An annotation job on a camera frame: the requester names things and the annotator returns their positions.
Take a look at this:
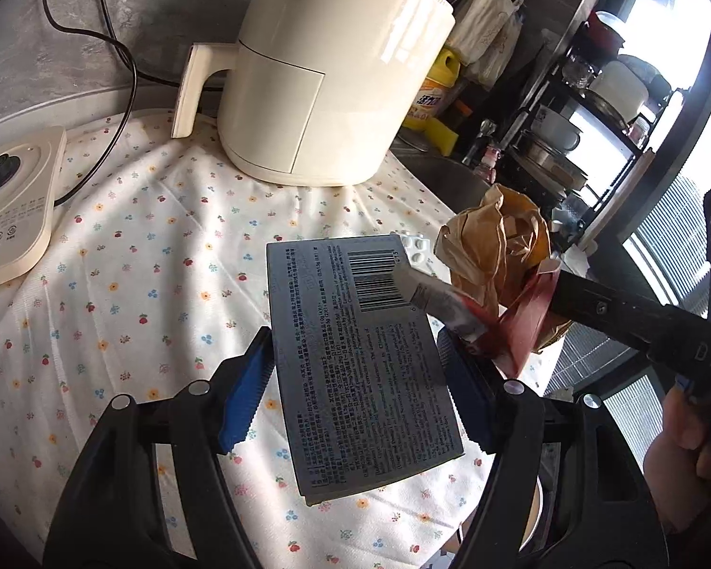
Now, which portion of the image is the cream kettle base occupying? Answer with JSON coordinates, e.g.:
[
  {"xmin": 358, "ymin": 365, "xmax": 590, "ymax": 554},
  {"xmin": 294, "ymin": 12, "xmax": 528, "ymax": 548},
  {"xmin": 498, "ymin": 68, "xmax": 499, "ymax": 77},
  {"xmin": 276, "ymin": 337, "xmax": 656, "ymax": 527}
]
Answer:
[{"xmin": 0, "ymin": 126, "xmax": 68, "ymax": 296}]

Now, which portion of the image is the person's right hand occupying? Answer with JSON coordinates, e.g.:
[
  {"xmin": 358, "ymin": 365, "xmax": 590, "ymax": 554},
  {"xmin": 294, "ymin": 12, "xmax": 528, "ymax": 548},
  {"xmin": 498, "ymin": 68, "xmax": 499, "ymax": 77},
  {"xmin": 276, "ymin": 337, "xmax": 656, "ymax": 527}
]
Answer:
[{"xmin": 643, "ymin": 388, "xmax": 711, "ymax": 537}]

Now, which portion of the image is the white squeezed tube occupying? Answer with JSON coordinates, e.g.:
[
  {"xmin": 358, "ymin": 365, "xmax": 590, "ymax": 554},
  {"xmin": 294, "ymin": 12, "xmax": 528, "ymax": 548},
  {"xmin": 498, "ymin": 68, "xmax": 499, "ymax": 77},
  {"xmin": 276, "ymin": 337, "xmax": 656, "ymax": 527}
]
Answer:
[{"xmin": 392, "ymin": 266, "xmax": 492, "ymax": 341}]

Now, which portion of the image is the cream air fryer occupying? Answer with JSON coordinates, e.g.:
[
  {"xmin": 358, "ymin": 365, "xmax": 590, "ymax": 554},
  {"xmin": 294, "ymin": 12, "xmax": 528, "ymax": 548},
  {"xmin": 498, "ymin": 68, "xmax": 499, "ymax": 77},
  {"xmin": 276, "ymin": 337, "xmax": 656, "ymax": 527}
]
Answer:
[{"xmin": 172, "ymin": 0, "xmax": 456, "ymax": 187}]

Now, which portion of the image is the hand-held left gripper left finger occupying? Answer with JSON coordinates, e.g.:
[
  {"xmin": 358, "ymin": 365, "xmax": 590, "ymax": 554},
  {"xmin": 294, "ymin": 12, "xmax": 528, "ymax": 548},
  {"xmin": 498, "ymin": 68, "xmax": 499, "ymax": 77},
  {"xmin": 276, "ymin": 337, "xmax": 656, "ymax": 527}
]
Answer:
[{"xmin": 43, "ymin": 326, "xmax": 276, "ymax": 569}]

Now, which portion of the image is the steel pan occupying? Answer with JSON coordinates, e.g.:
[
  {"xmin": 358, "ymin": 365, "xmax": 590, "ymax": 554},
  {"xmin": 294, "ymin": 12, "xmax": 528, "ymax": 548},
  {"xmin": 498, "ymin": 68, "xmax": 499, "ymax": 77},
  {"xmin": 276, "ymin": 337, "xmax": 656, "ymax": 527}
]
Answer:
[{"xmin": 518, "ymin": 130, "xmax": 590, "ymax": 191}]

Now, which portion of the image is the grey window blind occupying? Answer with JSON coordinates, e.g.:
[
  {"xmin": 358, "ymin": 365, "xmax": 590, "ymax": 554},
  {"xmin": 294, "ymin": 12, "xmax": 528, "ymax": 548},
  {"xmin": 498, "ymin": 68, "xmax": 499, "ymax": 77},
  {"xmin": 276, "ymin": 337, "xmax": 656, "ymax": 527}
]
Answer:
[{"xmin": 545, "ymin": 172, "xmax": 711, "ymax": 428}]

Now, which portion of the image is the pack of plastic bags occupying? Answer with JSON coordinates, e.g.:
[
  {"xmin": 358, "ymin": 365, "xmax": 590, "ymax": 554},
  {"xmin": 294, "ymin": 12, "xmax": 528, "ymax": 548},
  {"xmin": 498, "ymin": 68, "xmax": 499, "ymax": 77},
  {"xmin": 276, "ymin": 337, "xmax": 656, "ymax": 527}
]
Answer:
[{"xmin": 447, "ymin": 0, "xmax": 525, "ymax": 87}]

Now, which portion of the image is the black dish rack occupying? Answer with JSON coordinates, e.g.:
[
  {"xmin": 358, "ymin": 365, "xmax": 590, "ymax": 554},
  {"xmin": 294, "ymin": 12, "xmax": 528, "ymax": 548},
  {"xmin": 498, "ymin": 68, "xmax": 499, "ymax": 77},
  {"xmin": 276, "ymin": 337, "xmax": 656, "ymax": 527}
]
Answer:
[{"xmin": 462, "ymin": 0, "xmax": 711, "ymax": 250}]

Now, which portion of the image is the red wrapper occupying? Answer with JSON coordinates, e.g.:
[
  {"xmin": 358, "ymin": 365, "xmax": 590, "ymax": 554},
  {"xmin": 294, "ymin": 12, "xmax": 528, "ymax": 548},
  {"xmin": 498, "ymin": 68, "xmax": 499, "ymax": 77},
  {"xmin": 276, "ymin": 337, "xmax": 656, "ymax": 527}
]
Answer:
[{"xmin": 486, "ymin": 264, "xmax": 564, "ymax": 380}]

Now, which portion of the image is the white cup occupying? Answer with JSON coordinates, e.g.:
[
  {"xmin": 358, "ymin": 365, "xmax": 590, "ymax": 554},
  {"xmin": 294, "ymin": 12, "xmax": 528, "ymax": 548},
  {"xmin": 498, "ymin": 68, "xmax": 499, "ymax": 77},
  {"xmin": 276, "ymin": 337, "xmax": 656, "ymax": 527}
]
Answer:
[{"xmin": 533, "ymin": 107, "xmax": 582, "ymax": 149}]

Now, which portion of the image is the white pot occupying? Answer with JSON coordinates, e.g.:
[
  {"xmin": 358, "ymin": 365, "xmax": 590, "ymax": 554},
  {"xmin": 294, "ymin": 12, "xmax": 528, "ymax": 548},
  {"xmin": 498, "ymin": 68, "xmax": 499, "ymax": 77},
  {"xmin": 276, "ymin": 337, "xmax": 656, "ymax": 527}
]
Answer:
[{"xmin": 589, "ymin": 56, "xmax": 653, "ymax": 122}]

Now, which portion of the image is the grey printed cardboard box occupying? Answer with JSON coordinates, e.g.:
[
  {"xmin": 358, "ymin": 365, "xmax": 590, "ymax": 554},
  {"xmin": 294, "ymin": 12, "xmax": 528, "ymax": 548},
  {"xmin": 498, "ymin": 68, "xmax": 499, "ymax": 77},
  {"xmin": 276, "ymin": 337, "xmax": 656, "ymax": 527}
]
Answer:
[{"xmin": 265, "ymin": 234, "xmax": 466, "ymax": 507}]

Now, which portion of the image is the yellow detergent bottle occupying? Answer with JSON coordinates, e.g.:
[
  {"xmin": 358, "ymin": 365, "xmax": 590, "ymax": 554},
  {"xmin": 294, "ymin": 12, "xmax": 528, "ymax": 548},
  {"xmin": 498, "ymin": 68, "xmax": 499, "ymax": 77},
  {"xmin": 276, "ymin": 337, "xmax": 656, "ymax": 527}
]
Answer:
[{"xmin": 403, "ymin": 47, "xmax": 469, "ymax": 134}]

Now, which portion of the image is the white pill blister pack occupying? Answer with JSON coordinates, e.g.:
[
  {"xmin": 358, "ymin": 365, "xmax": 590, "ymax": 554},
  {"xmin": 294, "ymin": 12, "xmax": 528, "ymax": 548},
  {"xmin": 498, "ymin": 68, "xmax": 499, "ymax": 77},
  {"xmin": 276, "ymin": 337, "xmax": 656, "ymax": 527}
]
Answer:
[{"xmin": 400, "ymin": 231, "xmax": 433, "ymax": 267}]

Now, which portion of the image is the brown paper bag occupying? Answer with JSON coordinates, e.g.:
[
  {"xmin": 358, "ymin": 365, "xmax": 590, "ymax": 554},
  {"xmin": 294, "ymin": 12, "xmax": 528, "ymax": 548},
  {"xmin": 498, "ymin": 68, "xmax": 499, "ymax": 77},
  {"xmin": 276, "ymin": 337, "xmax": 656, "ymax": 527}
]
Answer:
[{"xmin": 435, "ymin": 184, "xmax": 573, "ymax": 350}]

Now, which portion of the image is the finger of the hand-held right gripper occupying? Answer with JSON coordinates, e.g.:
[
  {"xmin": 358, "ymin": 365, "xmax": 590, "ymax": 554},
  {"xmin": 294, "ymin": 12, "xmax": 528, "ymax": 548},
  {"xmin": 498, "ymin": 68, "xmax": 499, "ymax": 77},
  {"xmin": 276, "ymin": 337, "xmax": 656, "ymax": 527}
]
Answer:
[{"xmin": 553, "ymin": 271, "xmax": 665, "ymax": 349}]

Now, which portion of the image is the floral tablecloth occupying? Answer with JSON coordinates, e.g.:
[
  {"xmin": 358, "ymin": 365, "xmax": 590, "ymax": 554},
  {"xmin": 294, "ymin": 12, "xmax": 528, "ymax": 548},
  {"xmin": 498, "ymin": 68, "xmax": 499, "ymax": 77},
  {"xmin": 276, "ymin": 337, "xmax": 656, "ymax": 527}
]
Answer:
[{"xmin": 0, "ymin": 108, "xmax": 546, "ymax": 569}]

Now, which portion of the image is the black power cable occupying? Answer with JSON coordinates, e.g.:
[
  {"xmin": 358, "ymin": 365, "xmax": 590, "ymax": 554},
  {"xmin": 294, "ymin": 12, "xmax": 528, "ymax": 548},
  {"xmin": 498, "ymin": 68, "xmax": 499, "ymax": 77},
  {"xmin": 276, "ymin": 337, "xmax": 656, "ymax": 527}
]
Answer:
[
  {"xmin": 40, "ymin": 0, "xmax": 138, "ymax": 208},
  {"xmin": 98, "ymin": 0, "xmax": 226, "ymax": 92}
]

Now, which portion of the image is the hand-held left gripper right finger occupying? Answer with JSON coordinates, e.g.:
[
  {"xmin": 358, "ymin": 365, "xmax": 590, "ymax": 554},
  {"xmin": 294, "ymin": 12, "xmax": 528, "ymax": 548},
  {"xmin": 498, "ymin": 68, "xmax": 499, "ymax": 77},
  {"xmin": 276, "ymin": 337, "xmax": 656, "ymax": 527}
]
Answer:
[{"xmin": 437, "ymin": 326, "xmax": 670, "ymax": 569}]

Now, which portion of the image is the steel sink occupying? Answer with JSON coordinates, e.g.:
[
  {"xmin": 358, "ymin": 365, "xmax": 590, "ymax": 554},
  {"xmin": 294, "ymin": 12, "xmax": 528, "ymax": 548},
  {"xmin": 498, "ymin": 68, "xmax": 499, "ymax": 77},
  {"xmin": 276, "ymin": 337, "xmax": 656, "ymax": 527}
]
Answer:
[{"xmin": 391, "ymin": 148, "xmax": 492, "ymax": 214}]

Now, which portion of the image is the dark red bowl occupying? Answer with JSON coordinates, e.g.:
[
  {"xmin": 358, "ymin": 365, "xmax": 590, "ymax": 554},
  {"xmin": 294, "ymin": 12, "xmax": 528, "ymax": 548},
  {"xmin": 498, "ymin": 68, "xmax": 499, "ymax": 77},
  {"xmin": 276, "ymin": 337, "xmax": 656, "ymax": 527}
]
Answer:
[{"xmin": 586, "ymin": 18, "xmax": 629, "ymax": 54}]

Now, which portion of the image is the yellow sponge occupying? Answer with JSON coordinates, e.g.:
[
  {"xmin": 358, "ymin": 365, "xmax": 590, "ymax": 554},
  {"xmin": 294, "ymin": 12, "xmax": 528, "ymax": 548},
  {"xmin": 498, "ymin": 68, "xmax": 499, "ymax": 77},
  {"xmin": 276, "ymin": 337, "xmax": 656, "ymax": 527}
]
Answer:
[{"xmin": 429, "ymin": 124, "xmax": 458, "ymax": 155}]

